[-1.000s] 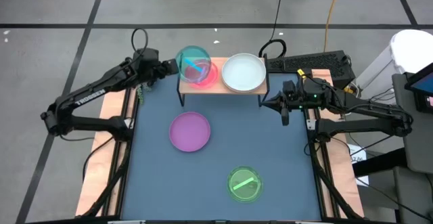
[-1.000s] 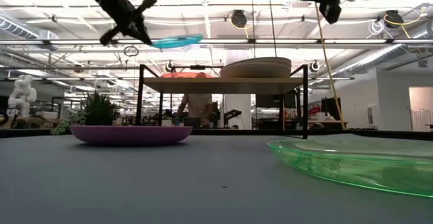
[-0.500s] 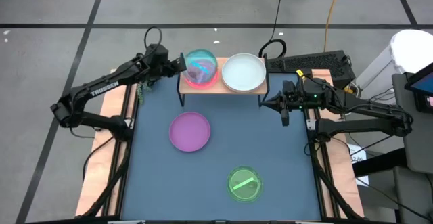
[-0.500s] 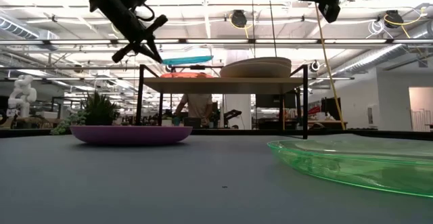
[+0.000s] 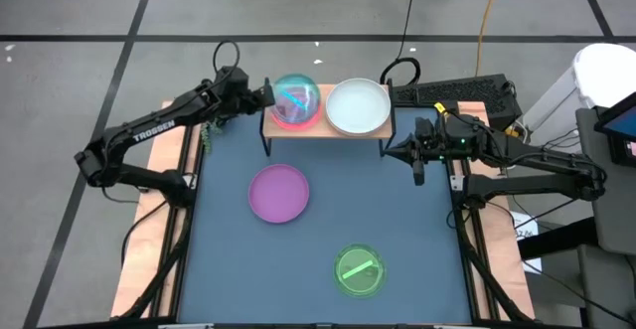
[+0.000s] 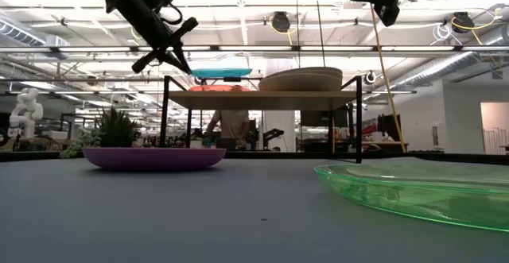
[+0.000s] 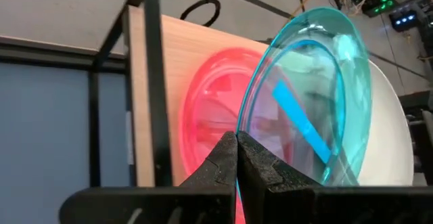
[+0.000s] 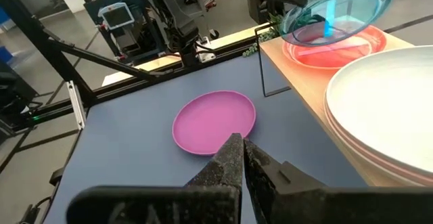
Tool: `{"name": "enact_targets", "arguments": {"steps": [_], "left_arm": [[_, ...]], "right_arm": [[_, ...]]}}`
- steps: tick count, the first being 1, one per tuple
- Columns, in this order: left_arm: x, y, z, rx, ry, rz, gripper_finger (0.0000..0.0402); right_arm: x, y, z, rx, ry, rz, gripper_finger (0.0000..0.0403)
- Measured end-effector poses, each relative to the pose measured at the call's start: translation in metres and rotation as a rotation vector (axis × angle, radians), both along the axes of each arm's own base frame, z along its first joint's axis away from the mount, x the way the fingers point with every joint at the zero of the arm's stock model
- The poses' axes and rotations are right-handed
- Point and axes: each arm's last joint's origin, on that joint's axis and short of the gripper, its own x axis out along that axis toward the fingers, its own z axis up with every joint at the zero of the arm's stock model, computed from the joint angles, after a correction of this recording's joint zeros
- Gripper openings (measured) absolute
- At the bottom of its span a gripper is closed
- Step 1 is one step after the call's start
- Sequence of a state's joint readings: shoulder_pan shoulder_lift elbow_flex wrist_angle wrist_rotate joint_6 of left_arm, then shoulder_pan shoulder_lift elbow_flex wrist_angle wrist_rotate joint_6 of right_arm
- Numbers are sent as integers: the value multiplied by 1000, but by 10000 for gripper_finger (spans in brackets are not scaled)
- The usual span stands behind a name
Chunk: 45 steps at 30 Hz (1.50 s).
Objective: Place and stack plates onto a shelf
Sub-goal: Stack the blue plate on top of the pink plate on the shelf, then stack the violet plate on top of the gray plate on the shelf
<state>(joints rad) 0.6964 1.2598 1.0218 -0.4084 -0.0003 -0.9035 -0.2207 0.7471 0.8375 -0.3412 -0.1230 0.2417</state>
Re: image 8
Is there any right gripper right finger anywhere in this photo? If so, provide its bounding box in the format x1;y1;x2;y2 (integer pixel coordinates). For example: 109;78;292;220
244;139;433;224

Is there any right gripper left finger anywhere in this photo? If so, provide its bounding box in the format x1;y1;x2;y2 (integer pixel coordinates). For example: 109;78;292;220
66;133;244;224

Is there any blue transparent plastic plate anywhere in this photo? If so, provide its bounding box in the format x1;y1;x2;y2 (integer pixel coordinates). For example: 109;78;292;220
279;0;395;47

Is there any red transparent plastic plate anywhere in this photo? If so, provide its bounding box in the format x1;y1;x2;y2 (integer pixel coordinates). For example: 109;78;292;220
281;24;388;70

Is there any cream matte plate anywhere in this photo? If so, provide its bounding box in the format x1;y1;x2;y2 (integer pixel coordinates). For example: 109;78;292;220
323;91;433;187

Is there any purple matte plate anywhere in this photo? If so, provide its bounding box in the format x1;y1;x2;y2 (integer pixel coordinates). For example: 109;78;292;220
171;89;257;156

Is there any white matte plate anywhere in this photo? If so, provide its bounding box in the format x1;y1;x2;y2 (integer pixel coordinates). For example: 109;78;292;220
325;45;433;177

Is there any green succulent plant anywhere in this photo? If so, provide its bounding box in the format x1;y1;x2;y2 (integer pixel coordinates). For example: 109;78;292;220
242;12;286;58

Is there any white framed display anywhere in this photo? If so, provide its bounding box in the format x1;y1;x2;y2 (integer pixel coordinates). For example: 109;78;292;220
97;1;131;31

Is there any wooden shelf black metal frame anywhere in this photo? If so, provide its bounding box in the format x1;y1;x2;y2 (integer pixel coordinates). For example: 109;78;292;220
254;22;415;188

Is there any white metal frame bracket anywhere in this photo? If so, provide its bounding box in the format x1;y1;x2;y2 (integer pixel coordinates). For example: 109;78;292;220
66;79;86;131

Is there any black aluminium table frame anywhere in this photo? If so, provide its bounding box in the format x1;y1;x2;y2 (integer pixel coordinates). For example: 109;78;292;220
0;0;268;140

